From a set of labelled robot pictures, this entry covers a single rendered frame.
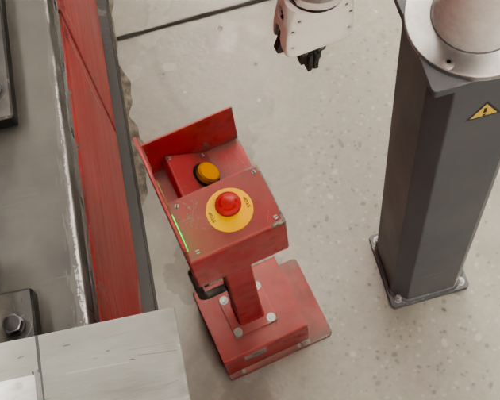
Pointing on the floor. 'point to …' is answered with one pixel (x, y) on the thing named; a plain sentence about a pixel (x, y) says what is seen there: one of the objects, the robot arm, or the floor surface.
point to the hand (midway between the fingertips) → (309, 54)
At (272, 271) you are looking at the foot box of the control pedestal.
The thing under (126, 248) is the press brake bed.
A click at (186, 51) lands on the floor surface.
